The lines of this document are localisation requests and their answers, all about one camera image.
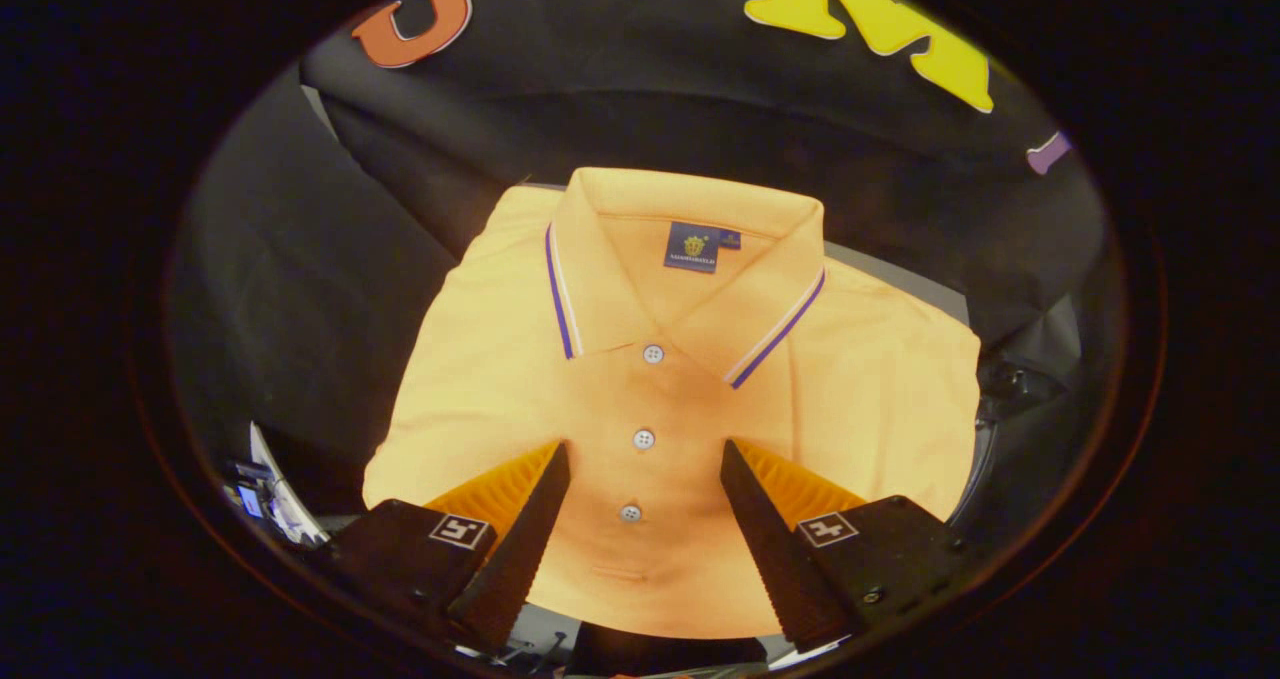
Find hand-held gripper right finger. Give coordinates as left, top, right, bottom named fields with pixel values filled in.
left=720, top=439, right=986, bottom=655

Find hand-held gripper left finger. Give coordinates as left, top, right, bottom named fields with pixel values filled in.
left=325, top=441, right=572, bottom=655

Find yellow polo shirt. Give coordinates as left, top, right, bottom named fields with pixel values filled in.
left=362, top=167, right=983, bottom=640

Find grey washing machine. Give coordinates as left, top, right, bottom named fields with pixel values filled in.
left=945, top=294, right=1086, bottom=535

